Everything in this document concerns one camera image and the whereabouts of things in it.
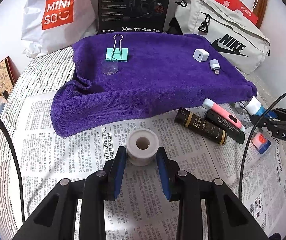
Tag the white charger cube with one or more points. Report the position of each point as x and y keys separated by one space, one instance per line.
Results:
x=200 y=55

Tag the white tape roll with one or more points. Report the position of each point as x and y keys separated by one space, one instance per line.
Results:
x=135 y=156

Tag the brown illustrated notebook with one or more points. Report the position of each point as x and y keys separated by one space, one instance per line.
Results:
x=3 y=77

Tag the black headset box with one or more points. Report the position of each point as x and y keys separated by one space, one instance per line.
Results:
x=113 y=5

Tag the clear plastic cup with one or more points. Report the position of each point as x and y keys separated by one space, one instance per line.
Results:
x=110 y=68

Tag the purple towel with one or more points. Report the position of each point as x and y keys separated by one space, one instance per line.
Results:
x=145 y=85

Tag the white plastic shopping bag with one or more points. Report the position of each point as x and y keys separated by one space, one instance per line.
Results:
x=33 y=30

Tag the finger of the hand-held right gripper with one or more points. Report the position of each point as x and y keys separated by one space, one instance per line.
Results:
x=265 y=124
x=280 y=115

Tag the black gold rectangular box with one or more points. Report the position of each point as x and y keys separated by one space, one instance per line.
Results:
x=200 y=126

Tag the newspaper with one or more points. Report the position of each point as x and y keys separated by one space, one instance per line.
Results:
x=70 y=142

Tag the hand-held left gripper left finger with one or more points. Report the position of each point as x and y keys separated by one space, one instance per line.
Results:
x=119 y=170

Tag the brown wooden headboard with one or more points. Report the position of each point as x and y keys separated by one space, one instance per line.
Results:
x=261 y=7

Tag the pink white utility knife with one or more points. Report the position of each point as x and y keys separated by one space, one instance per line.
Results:
x=222 y=112

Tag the green binder clip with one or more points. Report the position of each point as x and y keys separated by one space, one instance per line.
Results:
x=118 y=55

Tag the white usb plug light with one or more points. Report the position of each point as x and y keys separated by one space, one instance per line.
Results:
x=214 y=65

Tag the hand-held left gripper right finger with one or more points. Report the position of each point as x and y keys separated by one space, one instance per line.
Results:
x=164 y=170

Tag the blue orange eraser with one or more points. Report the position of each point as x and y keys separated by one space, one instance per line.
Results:
x=261 y=143

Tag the blue white bottle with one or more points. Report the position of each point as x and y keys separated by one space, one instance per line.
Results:
x=254 y=106

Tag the grey waist bag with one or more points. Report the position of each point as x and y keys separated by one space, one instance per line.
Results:
x=220 y=27

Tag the black rectangular device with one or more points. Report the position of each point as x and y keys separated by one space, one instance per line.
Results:
x=232 y=135

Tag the clear plastic box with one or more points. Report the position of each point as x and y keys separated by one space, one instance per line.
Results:
x=1 y=108

